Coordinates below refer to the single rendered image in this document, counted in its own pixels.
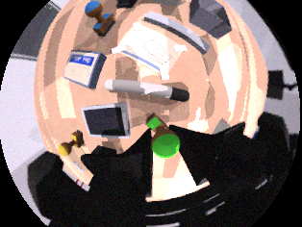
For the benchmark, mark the white inspection card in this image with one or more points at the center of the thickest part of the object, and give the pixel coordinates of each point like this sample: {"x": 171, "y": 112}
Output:
{"x": 150, "y": 48}

